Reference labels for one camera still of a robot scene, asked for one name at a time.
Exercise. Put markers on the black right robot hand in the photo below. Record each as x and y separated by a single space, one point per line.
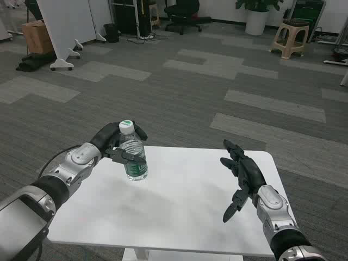
250 171

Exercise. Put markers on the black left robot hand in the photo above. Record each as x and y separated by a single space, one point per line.
104 137

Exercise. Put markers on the clear water bottle green label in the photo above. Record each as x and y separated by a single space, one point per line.
136 171

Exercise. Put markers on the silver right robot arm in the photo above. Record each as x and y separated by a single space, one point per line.
274 209

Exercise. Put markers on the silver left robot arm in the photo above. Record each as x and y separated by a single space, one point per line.
79 157

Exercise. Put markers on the white table base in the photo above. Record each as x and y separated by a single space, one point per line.
190 255

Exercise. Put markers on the black trash bin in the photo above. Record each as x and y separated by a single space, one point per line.
111 32

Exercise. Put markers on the black bag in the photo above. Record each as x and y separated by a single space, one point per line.
30 62

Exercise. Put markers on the white power strip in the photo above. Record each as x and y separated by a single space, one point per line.
145 37

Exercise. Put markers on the large white wheeled partition panel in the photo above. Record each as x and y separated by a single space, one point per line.
65 24

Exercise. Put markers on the brown cardboard box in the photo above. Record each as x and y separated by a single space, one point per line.
35 38

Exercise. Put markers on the black computer tower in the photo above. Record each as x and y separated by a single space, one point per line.
145 16

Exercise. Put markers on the white slanted furniture leg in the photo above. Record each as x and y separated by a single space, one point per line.
344 77

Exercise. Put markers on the white planter pot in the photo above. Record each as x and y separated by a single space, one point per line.
257 23

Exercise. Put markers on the black office chair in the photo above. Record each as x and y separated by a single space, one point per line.
185 11

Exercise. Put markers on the beige plastic stool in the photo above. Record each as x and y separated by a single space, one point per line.
295 23

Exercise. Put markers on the white desk frame foot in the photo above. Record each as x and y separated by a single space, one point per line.
335 61

